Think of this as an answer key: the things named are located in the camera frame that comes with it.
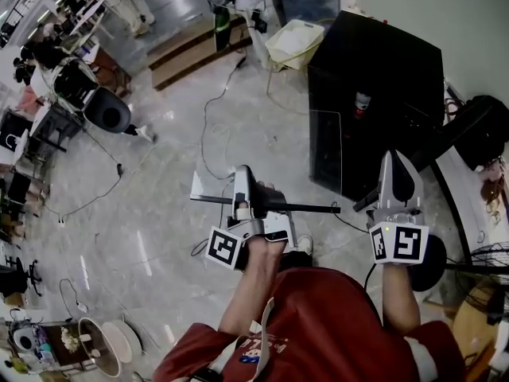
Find red-labelled bottle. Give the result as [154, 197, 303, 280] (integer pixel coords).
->
[344, 91, 374, 141]

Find red shirt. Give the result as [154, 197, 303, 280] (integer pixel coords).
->
[153, 267, 466, 382]

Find person's black trousers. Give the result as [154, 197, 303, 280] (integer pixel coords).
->
[278, 250, 317, 272]

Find brown strap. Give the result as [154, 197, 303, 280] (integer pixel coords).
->
[443, 85, 468, 117]

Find black office chair base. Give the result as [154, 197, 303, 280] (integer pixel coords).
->
[21, 257, 44, 298]

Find black shopping bag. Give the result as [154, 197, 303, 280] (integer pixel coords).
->
[0, 109, 31, 157]

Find white table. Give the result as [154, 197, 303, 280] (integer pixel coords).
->
[431, 76, 509, 262]

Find black strap-mounted device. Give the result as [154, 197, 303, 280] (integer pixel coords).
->
[189, 367, 223, 382]

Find white black utility cart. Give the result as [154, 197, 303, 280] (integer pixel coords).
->
[50, 56, 100, 113]

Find large black floor fan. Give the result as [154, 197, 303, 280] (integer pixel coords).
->
[408, 235, 509, 325]

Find person's left hand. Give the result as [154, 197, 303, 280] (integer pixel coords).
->
[255, 180, 284, 197]

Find cream plastic basket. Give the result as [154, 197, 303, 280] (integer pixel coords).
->
[265, 18, 325, 71]

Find person's right forearm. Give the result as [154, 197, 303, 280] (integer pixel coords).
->
[380, 263, 422, 329]

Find beige shoulder strap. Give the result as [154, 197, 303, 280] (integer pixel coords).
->
[216, 296, 276, 382]

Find wooden platform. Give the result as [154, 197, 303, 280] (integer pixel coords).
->
[148, 16, 255, 92]

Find person's left forearm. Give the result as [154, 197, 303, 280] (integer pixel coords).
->
[217, 236, 290, 333]

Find pink brown bag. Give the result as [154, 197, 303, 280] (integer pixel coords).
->
[479, 155, 509, 224]

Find black backpack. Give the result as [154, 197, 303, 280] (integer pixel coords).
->
[455, 95, 509, 170]

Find black round chair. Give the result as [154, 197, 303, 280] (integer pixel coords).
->
[84, 87, 133, 135]

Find round wooden-rimmed mirror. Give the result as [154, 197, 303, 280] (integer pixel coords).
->
[77, 316, 122, 378]

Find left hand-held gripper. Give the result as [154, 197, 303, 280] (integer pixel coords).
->
[204, 165, 297, 271]

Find black cable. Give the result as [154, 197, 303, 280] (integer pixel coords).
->
[43, 127, 124, 224]
[200, 56, 248, 181]

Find black green bin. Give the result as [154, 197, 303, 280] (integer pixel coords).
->
[213, 5, 232, 53]

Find black box device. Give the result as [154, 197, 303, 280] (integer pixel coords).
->
[251, 9, 269, 34]

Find black mini fridge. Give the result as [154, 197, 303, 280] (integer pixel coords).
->
[307, 10, 445, 203]

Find glass fridge shelf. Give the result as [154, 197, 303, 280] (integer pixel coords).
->
[189, 111, 343, 214]

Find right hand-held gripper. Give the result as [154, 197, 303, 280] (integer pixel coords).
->
[365, 150, 430, 265]

